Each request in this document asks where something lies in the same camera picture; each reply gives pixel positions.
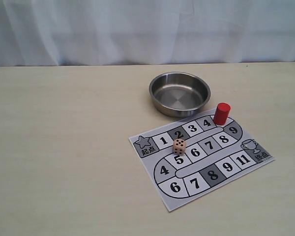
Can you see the beige wooden die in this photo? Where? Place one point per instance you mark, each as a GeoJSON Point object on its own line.
{"type": "Point", "coordinates": [179, 146]}

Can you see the red cylinder game piece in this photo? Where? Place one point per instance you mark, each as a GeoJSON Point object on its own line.
{"type": "Point", "coordinates": [221, 113]}

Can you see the round stainless steel bowl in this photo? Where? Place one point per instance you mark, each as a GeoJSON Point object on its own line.
{"type": "Point", "coordinates": [179, 94]}

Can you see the printed paper game board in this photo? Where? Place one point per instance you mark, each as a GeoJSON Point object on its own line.
{"type": "Point", "coordinates": [215, 155]}

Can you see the white backdrop curtain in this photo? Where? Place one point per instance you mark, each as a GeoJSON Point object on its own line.
{"type": "Point", "coordinates": [120, 32]}

